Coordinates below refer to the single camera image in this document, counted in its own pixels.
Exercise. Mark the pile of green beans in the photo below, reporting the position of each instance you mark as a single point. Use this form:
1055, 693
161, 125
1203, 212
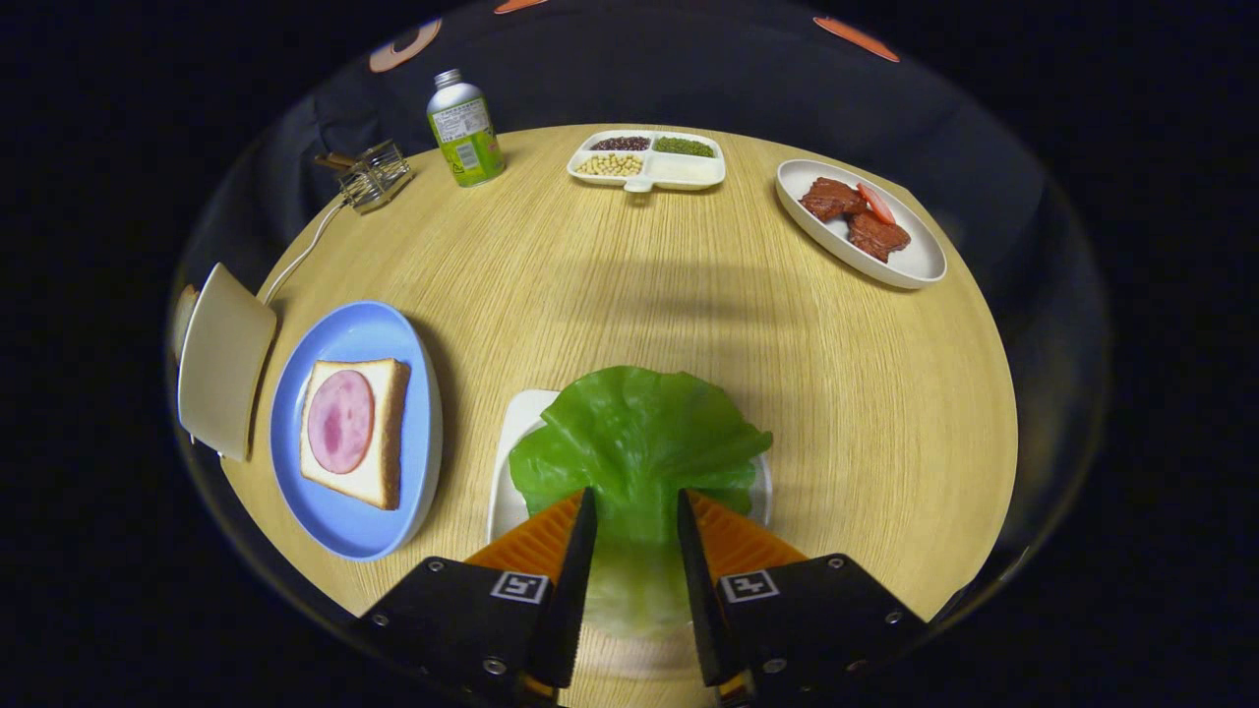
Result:
685, 147

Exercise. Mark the green and silver bottle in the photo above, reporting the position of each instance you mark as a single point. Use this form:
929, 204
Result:
467, 138

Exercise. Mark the pile of yellow soybeans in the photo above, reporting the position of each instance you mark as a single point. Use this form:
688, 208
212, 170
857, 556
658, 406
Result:
610, 165

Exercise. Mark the red vegetable strip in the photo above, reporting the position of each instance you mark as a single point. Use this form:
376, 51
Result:
875, 204

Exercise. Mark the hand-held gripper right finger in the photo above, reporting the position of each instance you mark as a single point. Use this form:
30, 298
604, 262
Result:
700, 610

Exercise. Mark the small white square plate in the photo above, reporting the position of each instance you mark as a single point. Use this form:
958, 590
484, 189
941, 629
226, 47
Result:
507, 511

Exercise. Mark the brown meat slice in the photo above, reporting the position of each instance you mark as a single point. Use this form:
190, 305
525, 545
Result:
878, 238
829, 200

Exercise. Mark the green lettuce leaf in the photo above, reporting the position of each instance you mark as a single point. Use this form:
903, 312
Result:
639, 442

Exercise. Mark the white sandwich bread slice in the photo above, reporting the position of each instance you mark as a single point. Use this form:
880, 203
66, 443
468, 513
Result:
366, 484

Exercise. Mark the black backdrop cloth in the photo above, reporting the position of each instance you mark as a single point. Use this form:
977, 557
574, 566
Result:
689, 69

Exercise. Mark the pile of dark red beans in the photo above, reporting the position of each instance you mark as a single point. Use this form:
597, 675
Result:
620, 144

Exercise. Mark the brown wooden sticks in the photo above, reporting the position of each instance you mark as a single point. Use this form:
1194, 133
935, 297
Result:
334, 160

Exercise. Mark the white toaster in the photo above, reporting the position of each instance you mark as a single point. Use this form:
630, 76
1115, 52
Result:
226, 364

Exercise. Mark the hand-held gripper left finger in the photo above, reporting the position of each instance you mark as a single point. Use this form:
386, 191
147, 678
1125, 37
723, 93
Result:
575, 610

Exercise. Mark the pink ham slice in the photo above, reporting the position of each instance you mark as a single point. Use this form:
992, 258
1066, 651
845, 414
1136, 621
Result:
340, 423

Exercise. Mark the white oval plate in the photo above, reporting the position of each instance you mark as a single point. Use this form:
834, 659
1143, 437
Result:
920, 258

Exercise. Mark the blue plate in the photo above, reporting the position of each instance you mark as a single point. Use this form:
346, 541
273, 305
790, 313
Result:
344, 521

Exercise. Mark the white divided dish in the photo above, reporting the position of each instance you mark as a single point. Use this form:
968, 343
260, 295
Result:
689, 170

